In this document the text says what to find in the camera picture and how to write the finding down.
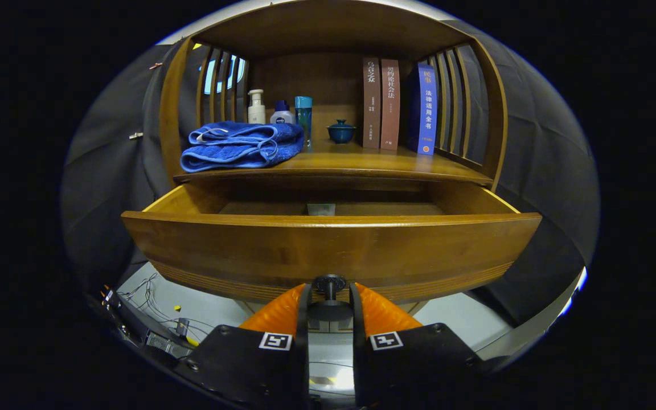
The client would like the blue folded towel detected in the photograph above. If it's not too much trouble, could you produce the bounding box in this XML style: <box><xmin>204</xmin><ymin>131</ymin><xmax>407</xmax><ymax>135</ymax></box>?
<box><xmin>180</xmin><ymin>121</ymin><xmax>305</xmax><ymax>173</ymax></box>

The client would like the white pump bottle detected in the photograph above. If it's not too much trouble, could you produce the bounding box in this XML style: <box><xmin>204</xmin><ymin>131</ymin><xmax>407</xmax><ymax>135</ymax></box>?
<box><xmin>247</xmin><ymin>89</ymin><xmax>267</xmax><ymax>125</ymax></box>

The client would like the black backdrop cloth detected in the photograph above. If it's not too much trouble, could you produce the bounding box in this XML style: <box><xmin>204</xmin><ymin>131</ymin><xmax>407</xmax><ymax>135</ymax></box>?
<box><xmin>60</xmin><ymin>20</ymin><xmax>600</xmax><ymax>328</ymax></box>

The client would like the blue book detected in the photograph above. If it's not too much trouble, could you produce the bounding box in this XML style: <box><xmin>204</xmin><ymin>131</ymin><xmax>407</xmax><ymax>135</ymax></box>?
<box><xmin>407</xmin><ymin>63</ymin><xmax>438</xmax><ymax>156</ymax></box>

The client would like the white bottle with blue cap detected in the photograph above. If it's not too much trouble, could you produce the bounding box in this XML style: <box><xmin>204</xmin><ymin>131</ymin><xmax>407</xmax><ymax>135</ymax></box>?
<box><xmin>270</xmin><ymin>100</ymin><xmax>296</xmax><ymax>125</ymax></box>

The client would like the wooden cabinet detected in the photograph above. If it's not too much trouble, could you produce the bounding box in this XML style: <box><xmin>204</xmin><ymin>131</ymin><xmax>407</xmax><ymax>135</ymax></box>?
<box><xmin>121</xmin><ymin>0</ymin><xmax>543</xmax><ymax>334</ymax></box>

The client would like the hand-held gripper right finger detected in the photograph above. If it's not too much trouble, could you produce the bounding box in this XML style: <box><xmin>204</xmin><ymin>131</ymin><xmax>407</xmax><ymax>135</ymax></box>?
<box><xmin>350</xmin><ymin>282</ymin><xmax>497</xmax><ymax>410</ymax></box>

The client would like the silver floor device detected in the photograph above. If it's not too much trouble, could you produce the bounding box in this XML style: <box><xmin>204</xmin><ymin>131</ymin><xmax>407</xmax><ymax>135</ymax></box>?
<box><xmin>145</xmin><ymin>330</ymin><xmax>193</xmax><ymax>360</ymax></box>

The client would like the black device with orange wires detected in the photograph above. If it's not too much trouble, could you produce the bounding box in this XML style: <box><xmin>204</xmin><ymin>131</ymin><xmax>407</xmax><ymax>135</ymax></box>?
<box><xmin>99</xmin><ymin>285</ymin><xmax>135</xmax><ymax>342</ymax></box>

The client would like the reddish brown book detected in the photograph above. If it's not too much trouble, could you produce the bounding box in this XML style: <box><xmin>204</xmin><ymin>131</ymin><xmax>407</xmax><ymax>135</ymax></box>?
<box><xmin>380</xmin><ymin>59</ymin><xmax>401</xmax><ymax>151</ymax></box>

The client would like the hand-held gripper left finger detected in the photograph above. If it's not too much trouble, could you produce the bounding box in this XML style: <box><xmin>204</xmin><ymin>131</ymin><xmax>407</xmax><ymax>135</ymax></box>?
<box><xmin>174</xmin><ymin>283</ymin><xmax>312</xmax><ymax>410</ymax></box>

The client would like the black drawer knob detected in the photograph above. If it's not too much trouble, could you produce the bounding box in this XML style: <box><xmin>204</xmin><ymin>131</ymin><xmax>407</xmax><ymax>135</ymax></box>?
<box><xmin>307</xmin><ymin>274</ymin><xmax>355</xmax><ymax>323</ymax></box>

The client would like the wooden drawer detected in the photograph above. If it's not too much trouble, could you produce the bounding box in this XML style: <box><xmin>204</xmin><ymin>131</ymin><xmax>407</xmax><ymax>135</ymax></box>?
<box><xmin>121</xmin><ymin>181</ymin><xmax>543</xmax><ymax>304</ymax></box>

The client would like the tall teal bottle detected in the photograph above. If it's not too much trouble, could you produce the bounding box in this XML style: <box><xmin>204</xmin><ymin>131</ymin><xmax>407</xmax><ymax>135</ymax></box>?
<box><xmin>295</xmin><ymin>96</ymin><xmax>313</xmax><ymax>150</ymax></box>

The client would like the blue lidded teacup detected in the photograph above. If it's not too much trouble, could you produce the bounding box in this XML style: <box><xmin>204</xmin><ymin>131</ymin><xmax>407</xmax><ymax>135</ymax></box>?
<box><xmin>326</xmin><ymin>119</ymin><xmax>356</xmax><ymax>145</ymax></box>

